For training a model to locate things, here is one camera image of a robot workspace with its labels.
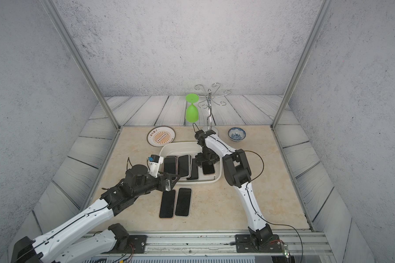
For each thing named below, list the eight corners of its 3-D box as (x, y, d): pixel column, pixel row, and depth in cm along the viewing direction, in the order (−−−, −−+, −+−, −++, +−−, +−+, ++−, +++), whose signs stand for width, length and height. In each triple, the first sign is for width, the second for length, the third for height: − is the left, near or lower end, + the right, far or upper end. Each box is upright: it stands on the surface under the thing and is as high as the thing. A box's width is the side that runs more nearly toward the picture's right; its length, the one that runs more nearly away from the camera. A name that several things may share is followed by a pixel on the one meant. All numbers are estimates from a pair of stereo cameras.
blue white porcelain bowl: (228, 141, 114) (229, 137, 110) (227, 132, 120) (227, 127, 116) (245, 141, 114) (246, 137, 110) (243, 131, 120) (244, 127, 116)
